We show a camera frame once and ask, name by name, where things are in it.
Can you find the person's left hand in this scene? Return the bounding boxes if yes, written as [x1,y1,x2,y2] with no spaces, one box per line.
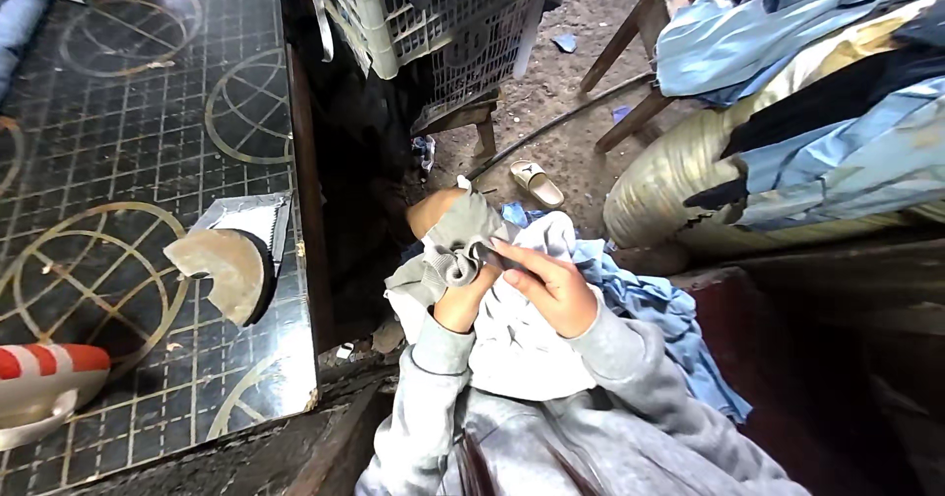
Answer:
[433,263,504,335]

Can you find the person's right hand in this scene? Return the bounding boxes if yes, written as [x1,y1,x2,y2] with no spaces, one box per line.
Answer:
[491,238,599,340]

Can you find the grey-green ribbed cloth garment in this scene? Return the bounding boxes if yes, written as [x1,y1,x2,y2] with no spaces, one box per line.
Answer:
[384,176,521,309]

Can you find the person's left forearm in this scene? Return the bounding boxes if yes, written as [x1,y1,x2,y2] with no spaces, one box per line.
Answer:
[354,310,477,496]

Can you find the person's right forearm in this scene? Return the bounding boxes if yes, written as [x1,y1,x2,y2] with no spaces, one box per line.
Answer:
[565,285,813,496]

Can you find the bright blue cloth scrap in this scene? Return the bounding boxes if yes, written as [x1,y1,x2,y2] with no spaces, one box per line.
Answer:
[501,201,549,230]

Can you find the white cloth garment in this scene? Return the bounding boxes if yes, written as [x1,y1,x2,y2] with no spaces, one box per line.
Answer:
[385,211,598,402]

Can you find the beige slipper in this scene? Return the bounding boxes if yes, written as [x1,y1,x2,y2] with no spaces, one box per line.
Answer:
[509,159,566,208]

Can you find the person's legs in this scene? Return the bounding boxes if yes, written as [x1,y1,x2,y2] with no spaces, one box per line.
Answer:
[406,187,469,243]

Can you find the long dark pole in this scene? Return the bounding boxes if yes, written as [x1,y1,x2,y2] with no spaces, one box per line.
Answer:
[467,71,657,183]

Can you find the small wooden stool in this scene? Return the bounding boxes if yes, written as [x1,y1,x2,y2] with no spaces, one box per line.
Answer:
[412,89,502,159]

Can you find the light blue cloth garment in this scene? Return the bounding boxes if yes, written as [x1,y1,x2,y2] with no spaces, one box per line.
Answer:
[571,238,753,425]

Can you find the large woven beige sack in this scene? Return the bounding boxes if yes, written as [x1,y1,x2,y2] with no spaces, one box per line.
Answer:
[603,105,945,255]

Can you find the person's body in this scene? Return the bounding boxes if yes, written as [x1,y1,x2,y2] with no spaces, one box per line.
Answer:
[440,387,710,496]

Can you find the white plastic crate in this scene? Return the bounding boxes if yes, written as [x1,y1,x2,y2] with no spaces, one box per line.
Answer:
[317,0,562,81]
[412,0,551,134]

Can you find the tall wooden stool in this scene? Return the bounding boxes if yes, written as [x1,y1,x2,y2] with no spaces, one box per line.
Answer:
[579,0,692,155]

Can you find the broken round beige piece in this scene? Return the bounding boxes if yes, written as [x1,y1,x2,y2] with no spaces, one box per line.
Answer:
[163,228,277,328]

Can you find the pile of light blue garments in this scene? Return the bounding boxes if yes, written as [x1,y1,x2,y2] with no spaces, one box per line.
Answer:
[656,0,945,108]

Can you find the pile of mixed garments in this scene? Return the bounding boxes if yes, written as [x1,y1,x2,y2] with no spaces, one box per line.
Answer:
[683,0,945,231]

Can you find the black grid-patterned table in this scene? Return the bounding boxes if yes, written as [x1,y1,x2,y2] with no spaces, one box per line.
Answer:
[0,0,320,496]

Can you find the red-striped white bowl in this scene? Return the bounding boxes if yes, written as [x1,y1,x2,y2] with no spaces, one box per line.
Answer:
[0,343,112,431]

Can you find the white spoon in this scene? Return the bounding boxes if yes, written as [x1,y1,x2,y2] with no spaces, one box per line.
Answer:
[0,388,79,452]

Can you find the blue-grey rolled cloth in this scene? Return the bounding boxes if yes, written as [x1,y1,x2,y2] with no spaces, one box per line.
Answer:
[0,0,59,106]

